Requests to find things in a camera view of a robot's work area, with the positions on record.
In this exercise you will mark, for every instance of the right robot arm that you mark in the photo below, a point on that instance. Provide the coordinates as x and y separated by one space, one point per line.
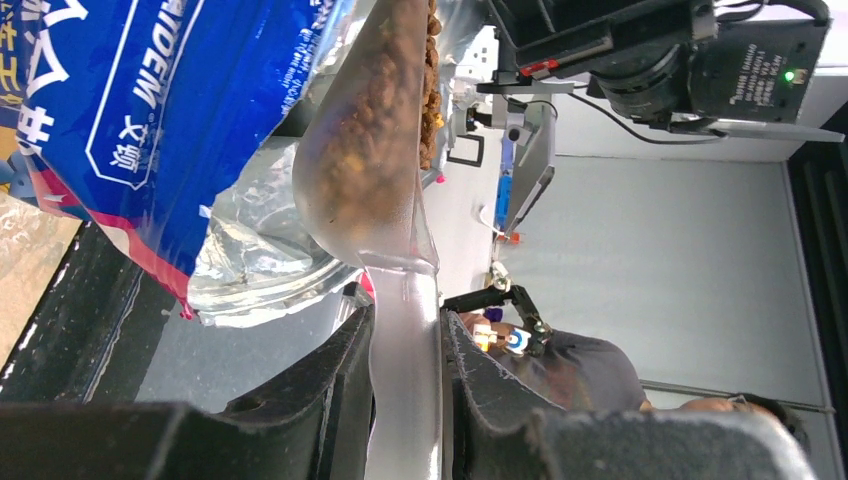
700 71

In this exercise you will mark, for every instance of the clear plastic scoop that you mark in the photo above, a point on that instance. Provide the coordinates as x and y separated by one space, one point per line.
356 184

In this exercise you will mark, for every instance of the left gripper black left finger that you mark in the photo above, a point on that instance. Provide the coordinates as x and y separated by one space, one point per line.
311 421

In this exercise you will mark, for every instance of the seated person in background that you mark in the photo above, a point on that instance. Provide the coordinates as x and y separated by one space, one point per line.
580 373

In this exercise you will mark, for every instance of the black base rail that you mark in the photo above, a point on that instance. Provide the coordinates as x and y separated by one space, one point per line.
94 331

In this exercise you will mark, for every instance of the colourful pet food bag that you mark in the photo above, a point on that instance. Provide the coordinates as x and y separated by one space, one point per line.
174 127

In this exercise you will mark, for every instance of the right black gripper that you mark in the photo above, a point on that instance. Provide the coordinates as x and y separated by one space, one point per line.
561 39

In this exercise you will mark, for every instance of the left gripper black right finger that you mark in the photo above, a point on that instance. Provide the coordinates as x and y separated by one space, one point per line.
500 429

